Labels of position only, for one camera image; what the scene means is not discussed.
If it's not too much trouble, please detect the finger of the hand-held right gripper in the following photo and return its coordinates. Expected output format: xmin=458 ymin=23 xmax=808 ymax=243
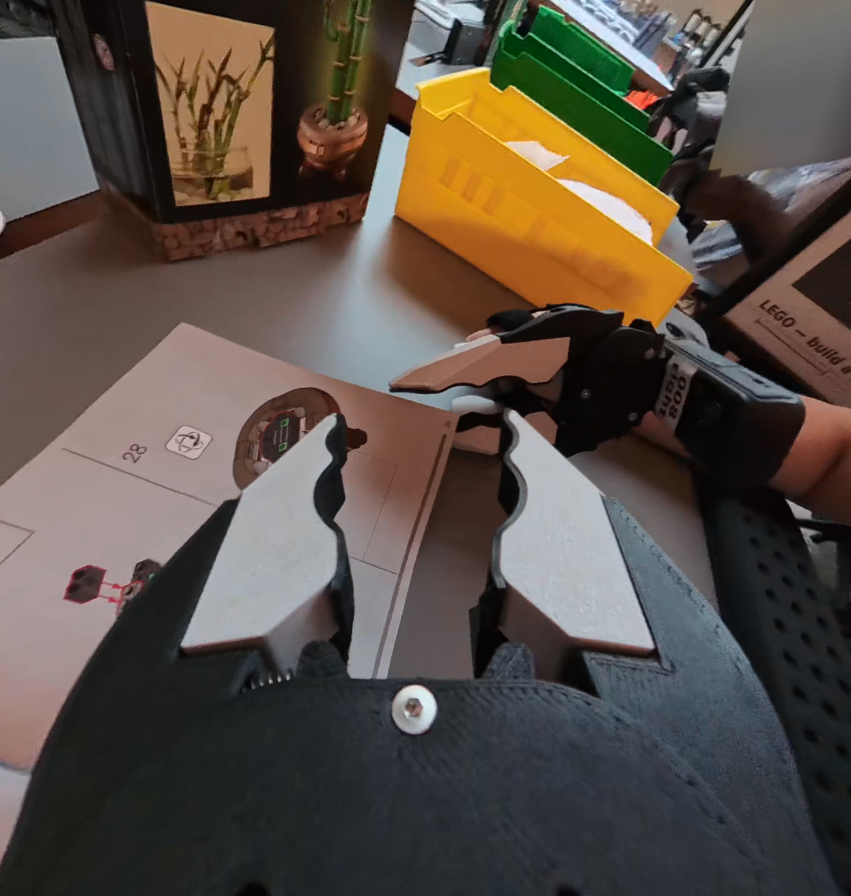
xmin=452 ymin=310 xmax=538 ymax=351
xmin=389 ymin=335 xmax=572 ymax=394

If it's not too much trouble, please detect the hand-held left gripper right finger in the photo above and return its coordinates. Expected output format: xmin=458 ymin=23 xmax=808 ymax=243
xmin=471 ymin=409 xmax=657 ymax=683

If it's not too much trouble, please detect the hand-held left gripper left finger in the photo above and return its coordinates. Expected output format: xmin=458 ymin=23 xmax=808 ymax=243
xmin=179 ymin=413 xmax=356 ymax=676

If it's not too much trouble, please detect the brick set instruction booklet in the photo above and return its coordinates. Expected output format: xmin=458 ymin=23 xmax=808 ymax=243
xmin=0 ymin=322 xmax=461 ymax=771

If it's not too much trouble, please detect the person's right forearm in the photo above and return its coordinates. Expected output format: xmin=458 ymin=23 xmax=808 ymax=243
xmin=768 ymin=398 xmax=851 ymax=513

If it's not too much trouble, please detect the grey desk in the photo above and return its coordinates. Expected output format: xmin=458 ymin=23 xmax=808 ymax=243
xmin=0 ymin=122 xmax=727 ymax=771

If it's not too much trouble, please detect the yellow plastic bin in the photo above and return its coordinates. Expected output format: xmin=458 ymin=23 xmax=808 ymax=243
xmin=394 ymin=68 xmax=694 ymax=326

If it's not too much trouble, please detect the white plastic bag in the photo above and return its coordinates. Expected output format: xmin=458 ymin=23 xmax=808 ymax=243
xmin=555 ymin=177 xmax=659 ymax=245
xmin=502 ymin=140 xmax=572 ymax=170

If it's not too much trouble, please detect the black perforated chair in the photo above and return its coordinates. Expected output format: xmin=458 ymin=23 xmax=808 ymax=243
xmin=698 ymin=483 xmax=851 ymax=896

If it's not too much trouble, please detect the black framed printed sign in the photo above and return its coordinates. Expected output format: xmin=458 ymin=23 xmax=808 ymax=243
xmin=719 ymin=154 xmax=851 ymax=412

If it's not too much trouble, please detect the green plastic bin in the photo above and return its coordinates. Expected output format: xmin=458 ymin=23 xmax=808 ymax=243
xmin=490 ymin=6 xmax=675 ymax=186

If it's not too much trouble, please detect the black bamboo picture box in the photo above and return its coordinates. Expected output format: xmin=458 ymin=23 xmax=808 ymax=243
xmin=55 ymin=0 xmax=416 ymax=263

